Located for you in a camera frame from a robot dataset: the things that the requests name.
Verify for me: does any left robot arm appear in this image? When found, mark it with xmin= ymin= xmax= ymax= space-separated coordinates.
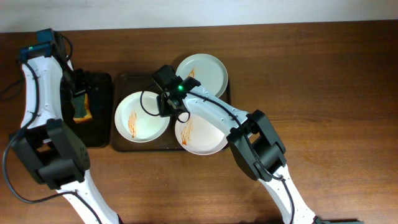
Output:
xmin=2 ymin=28 xmax=122 ymax=223

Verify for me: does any black tray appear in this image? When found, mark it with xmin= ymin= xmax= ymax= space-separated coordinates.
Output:
xmin=61 ymin=71 xmax=114 ymax=147

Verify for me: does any white plate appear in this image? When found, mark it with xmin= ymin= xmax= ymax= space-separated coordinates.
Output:
xmin=114 ymin=91 xmax=170 ymax=143
xmin=174 ymin=113 xmax=227 ymax=156

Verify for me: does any green and orange sponge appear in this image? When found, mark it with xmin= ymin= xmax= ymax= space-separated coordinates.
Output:
xmin=72 ymin=94 xmax=92 ymax=123

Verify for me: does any grey-white plate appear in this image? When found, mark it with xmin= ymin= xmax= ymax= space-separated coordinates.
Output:
xmin=176 ymin=54 xmax=228 ymax=97

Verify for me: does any brown translucent tray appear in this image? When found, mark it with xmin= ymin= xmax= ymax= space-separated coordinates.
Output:
xmin=109 ymin=71 xmax=233 ymax=152

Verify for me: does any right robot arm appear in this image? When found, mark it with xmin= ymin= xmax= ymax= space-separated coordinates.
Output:
xmin=152 ymin=65 xmax=321 ymax=224

